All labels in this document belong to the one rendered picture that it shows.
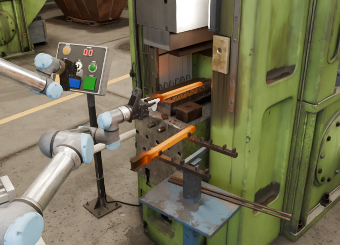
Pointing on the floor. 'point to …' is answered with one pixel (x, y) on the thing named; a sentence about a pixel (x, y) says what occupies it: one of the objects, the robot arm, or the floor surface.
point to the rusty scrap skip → (90, 5)
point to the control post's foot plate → (97, 211)
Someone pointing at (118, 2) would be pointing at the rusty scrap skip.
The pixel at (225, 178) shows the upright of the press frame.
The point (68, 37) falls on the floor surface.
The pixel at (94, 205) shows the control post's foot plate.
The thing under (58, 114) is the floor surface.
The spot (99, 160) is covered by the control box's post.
